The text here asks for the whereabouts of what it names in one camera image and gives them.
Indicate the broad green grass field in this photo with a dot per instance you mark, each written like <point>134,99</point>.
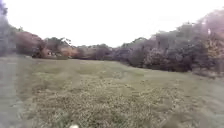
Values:
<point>110,93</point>

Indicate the row of autumn trees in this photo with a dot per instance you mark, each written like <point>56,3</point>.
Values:
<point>173,53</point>

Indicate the robot's own part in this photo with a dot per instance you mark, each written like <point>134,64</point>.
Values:
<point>74,126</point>

